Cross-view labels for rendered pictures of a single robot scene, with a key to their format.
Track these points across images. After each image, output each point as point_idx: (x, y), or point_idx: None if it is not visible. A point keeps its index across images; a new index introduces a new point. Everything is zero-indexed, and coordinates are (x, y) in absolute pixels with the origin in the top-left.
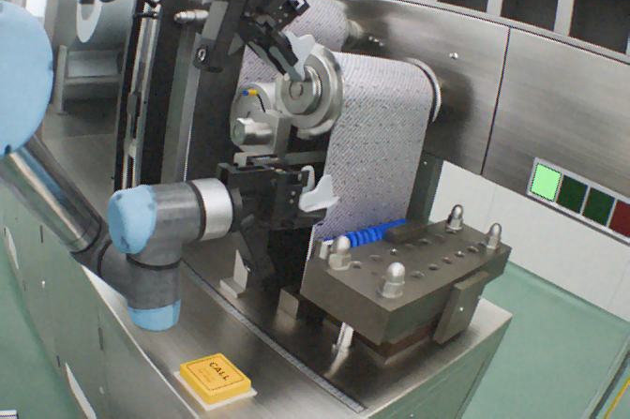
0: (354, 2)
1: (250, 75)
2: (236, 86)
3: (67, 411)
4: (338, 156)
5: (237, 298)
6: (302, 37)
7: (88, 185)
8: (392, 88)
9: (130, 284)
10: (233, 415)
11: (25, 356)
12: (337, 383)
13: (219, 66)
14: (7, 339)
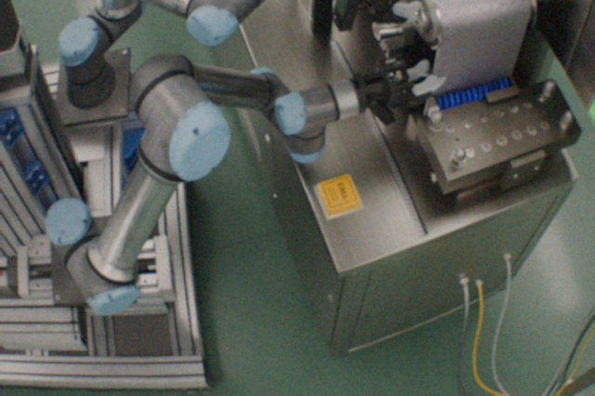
0: None
1: None
2: None
3: (230, 118)
4: (443, 59)
5: None
6: (410, 4)
7: None
8: (488, 19)
9: (289, 139)
10: (342, 225)
11: (191, 52)
12: (419, 207)
13: (349, 30)
14: (171, 33)
